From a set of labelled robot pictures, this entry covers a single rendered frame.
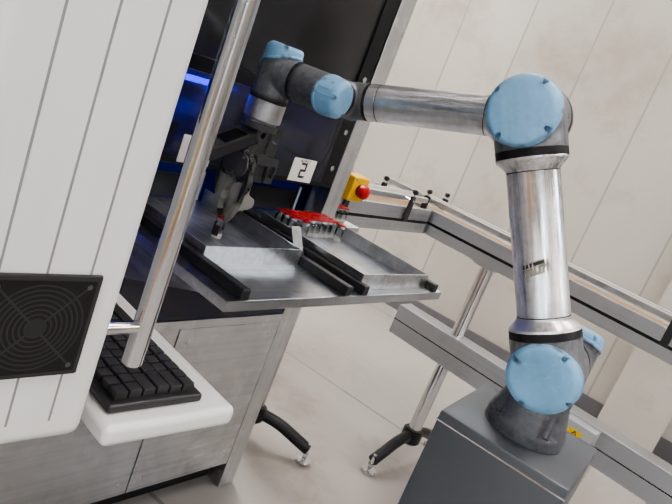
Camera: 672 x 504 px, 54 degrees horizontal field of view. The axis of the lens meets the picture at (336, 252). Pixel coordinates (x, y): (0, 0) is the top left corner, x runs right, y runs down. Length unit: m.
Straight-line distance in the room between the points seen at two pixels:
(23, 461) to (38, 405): 0.88
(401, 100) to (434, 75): 3.05
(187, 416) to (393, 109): 0.71
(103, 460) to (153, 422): 0.91
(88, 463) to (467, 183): 3.01
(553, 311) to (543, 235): 0.12
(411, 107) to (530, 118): 0.30
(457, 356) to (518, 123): 1.51
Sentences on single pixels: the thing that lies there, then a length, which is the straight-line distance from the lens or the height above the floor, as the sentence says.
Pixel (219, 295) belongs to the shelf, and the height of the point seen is 0.88.
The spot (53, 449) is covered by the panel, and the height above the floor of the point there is 0.29.
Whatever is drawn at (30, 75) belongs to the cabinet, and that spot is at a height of 1.19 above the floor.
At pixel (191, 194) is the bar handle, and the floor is 1.10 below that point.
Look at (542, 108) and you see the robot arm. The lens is 1.07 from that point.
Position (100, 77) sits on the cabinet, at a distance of 0.64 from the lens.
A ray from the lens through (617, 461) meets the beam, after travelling 2.32.
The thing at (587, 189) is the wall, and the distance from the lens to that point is 3.99.
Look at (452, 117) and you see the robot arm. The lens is 1.27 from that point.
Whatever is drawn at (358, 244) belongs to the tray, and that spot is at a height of 0.89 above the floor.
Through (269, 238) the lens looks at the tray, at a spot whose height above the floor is 0.90.
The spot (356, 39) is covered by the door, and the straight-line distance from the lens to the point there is 1.70.
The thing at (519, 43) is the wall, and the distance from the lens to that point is 4.21.
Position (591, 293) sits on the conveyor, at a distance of 2.25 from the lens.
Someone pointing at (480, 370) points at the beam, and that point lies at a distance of 2.44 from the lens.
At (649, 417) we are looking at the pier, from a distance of 3.86.
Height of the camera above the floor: 1.28
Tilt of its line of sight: 14 degrees down
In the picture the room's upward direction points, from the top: 21 degrees clockwise
